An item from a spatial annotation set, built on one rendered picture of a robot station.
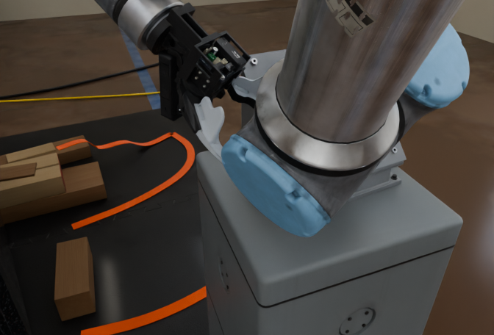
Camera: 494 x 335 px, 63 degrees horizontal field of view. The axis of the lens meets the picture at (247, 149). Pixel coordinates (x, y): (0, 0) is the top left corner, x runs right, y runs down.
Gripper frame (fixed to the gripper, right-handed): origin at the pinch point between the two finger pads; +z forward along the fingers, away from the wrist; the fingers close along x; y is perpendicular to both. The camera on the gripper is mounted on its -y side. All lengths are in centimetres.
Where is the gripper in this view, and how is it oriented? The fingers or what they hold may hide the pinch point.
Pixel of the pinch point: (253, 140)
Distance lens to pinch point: 58.4
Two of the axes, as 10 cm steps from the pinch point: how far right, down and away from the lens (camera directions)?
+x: 5.4, -4.8, 6.9
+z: 6.8, 7.3, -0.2
